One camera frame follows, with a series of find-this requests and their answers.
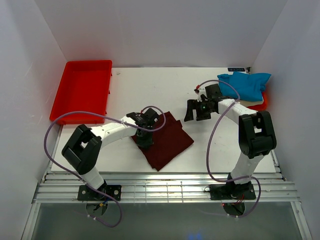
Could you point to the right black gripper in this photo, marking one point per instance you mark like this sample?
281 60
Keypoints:
193 104

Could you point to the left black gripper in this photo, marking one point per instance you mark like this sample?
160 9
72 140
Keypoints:
145 143

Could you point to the maroon t shirt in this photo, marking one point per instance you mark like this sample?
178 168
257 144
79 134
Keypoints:
168 143

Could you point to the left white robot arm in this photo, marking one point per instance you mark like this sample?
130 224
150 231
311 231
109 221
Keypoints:
83 147

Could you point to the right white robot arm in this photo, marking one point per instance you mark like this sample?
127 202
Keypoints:
256 139

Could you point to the beige folded t shirt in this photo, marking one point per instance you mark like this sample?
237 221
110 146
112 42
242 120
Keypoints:
250 103

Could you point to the small black label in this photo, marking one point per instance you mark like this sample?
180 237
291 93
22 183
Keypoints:
236 69

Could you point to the blue folded t shirt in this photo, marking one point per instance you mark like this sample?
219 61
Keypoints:
248 86

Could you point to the small red tray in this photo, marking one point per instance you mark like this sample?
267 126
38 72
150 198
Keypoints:
263 106

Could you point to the large red tray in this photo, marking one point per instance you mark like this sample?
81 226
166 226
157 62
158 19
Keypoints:
84 86

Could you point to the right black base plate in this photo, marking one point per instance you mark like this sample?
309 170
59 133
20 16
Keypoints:
230 191

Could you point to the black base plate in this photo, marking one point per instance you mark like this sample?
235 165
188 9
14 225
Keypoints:
230 191
87 194

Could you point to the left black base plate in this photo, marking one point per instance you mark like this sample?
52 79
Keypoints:
87 194

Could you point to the aluminium rail frame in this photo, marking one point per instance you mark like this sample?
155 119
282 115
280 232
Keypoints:
160 188

